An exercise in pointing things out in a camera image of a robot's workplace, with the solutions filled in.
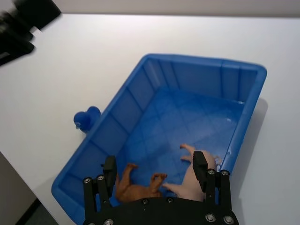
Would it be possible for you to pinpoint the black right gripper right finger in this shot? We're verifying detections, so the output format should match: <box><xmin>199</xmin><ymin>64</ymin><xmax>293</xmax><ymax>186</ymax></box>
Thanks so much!
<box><xmin>192</xmin><ymin>151</ymin><xmax>233</xmax><ymax>211</ymax></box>

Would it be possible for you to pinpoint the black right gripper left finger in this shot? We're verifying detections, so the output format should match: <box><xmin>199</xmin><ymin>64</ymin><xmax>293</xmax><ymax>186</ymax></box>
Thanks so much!
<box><xmin>82</xmin><ymin>155</ymin><xmax>118</xmax><ymax>220</ymax></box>

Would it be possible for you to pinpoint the pink toy pig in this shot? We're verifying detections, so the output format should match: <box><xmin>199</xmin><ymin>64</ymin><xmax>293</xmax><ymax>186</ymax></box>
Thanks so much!
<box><xmin>163</xmin><ymin>143</ymin><xmax>222</xmax><ymax>202</ymax></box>

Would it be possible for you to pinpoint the brown toy horse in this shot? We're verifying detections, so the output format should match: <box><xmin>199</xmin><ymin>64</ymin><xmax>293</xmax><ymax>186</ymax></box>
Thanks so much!
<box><xmin>115</xmin><ymin>163</ymin><xmax>167</xmax><ymax>203</ymax></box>

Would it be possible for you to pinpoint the blue plastic bin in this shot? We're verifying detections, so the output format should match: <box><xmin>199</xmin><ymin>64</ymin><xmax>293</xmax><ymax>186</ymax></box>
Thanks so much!
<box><xmin>51</xmin><ymin>53</ymin><xmax>268</xmax><ymax>211</ymax></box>

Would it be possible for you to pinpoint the blue rubber duck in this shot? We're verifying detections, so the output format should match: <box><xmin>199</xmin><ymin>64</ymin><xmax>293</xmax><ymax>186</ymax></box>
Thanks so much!
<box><xmin>73</xmin><ymin>106</ymin><xmax>102</xmax><ymax>135</ymax></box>

